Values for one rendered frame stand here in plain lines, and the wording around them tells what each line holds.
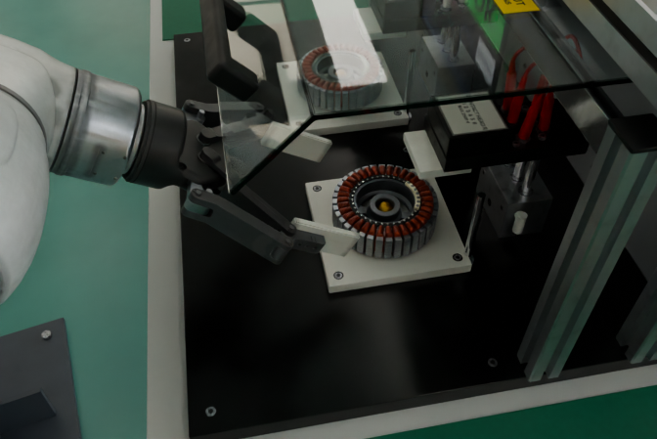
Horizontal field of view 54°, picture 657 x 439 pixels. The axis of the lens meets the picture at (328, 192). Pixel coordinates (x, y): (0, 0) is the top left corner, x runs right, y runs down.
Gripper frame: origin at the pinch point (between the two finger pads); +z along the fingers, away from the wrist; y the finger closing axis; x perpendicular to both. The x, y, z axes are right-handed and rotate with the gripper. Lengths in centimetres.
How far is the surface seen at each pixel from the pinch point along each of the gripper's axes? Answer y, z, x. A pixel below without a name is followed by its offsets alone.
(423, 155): 1.1, 5.8, 8.5
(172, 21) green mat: -51, -10, -15
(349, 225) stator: 3.0, 2.5, -1.0
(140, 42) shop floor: -168, 9, -91
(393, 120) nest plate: -16.4, 12.9, 1.0
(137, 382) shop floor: -31, 10, -91
